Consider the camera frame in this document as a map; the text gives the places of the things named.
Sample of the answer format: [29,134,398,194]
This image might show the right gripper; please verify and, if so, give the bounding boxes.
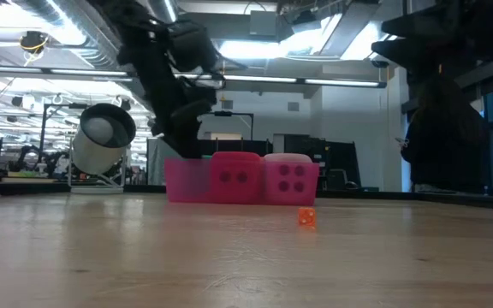
[370,0,493,76]

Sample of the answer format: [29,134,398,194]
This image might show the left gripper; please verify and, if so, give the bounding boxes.
[143,70,218,159]

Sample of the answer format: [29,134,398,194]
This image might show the translucent pink plastic tray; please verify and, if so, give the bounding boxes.
[163,156,321,207]

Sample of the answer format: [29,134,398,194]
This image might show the large red foam die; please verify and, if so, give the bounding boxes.
[209,151,265,204]

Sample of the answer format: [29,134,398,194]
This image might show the large pink foam die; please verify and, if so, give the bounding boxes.
[263,152,321,207]

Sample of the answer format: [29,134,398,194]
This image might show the grey cloth cover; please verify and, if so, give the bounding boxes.
[146,136,179,186]

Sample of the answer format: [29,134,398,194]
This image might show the black partition screen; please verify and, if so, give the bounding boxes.
[199,137,275,157]

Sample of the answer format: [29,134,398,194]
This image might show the black gantry stand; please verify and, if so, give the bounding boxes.
[201,110,255,142]

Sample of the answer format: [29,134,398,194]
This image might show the white desk fan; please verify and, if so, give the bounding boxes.
[67,103,138,196]

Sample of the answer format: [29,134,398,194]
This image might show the long ceiling light bar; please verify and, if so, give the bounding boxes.
[0,63,388,89]

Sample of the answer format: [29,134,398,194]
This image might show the person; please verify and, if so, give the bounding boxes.
[395,72,492,194]

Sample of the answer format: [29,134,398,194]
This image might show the black cabinet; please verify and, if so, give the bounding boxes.
[283,134,362,192]

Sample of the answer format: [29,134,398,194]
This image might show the small orange die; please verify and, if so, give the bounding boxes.
[297,207,318,228]

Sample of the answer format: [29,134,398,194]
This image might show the black office chair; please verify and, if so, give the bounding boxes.
[325,169,361,192]

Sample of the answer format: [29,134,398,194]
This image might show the black ceiling device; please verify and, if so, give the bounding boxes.
[18,30,50,55]

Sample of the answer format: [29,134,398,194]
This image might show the black aluminium table frame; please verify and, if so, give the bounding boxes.
[0,179,493,211]

